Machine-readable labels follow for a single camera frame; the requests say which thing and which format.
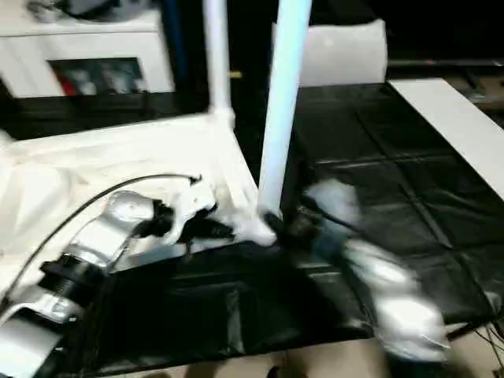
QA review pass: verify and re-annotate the white plastic table top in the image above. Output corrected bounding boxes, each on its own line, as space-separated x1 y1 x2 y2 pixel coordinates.
0 110 278 294

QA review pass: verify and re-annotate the white plastic table leg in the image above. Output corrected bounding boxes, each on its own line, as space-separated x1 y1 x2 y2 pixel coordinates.
255 0 314 220
202 0 237 128

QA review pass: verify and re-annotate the black work mat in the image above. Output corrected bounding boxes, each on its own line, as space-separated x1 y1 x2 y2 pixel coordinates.
0 79 504 374

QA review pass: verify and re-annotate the white cushion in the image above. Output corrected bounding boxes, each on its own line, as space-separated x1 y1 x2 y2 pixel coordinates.
271 19 388 87

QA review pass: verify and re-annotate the white flat board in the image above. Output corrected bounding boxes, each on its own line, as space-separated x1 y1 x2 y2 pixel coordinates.
389 77 504 199

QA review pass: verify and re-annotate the white cabinet with glass doors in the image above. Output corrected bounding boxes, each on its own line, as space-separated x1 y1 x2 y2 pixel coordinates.
0 0 177 100

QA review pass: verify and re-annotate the grey clutter on cabinet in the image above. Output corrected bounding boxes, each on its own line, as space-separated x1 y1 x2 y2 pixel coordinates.
27 0 161 21

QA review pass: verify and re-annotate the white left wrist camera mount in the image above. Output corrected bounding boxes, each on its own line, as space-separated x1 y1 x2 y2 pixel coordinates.
161 178 220 246

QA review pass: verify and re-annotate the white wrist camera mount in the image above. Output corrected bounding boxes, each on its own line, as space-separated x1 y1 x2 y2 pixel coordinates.
302 178 365 231
161 178 220 246

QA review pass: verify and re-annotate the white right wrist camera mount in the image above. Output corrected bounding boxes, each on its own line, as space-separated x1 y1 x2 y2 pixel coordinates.
302 178 365 231

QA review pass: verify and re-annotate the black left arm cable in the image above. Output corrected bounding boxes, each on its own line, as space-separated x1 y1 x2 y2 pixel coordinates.
0 173 202 303

